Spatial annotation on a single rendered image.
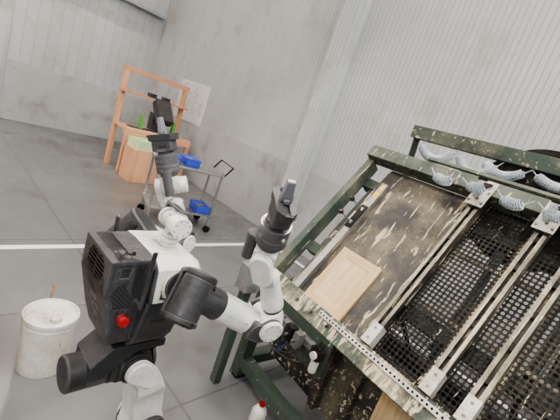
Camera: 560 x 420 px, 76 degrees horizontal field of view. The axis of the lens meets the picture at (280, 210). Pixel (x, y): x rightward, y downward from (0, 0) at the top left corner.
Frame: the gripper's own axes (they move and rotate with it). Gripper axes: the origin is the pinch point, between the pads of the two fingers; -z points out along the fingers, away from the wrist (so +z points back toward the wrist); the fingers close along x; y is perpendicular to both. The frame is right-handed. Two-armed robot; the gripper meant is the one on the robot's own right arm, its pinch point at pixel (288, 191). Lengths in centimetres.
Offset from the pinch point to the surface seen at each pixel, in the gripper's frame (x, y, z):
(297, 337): 37, 48, 125
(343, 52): 467, 171, 59
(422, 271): 51, 110, 75
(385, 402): 5, 97, 133
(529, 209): 58, 152, 27
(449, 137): 155, 162, 34
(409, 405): -10, 88, 101
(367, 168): 146, 104, 68
